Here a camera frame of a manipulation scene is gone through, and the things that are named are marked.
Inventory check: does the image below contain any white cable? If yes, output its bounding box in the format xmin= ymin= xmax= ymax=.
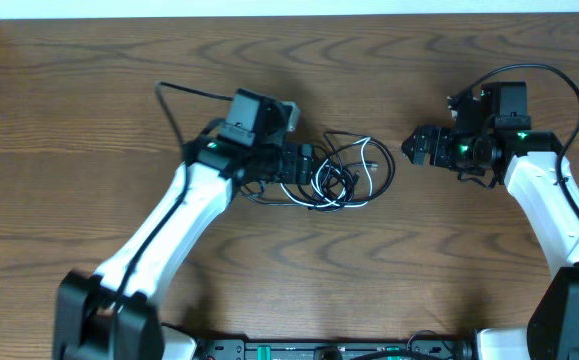
xmin=279 ymin=135 xmax=373 ymax=210

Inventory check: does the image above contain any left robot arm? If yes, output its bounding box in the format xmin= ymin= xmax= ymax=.
xmin=52 ymin=89 xmax=313 ymax=359

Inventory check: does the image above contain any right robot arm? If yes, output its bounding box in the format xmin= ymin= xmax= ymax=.
xmin=402 ymin=82 xmax=579 ymax=359

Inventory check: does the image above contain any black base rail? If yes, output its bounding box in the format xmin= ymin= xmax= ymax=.
xmin=191 ymin=333 xmax=478 ymax=360

